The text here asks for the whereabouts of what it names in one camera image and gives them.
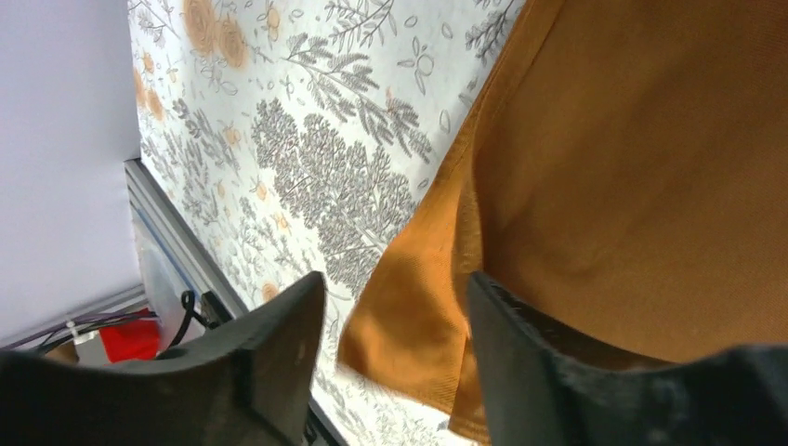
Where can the floral tablecloth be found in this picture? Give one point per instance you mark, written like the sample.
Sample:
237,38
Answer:
294,136

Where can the orange cloth napkin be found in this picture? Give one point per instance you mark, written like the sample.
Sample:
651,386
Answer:
624,172

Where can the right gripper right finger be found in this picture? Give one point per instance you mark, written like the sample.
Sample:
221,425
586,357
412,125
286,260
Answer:
540,385

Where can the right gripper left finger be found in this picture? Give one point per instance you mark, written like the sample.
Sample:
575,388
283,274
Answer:
247,382

